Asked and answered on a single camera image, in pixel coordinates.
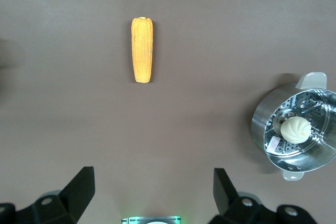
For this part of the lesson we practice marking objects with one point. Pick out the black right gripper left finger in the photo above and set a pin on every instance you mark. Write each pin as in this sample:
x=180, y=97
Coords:
x=76, y=197

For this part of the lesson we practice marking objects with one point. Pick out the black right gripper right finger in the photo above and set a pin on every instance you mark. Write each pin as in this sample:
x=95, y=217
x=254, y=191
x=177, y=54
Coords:
x=231, y=205

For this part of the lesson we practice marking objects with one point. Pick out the yellow corn cob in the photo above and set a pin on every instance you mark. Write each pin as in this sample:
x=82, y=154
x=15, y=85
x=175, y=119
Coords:
x=142, y=51

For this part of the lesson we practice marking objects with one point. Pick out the stainless steel steamer pot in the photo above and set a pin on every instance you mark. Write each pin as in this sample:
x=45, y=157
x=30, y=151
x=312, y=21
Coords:
x=265, y=113

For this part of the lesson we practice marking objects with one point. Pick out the white steamed bun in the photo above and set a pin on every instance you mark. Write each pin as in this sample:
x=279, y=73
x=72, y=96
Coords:
x=295, y=130

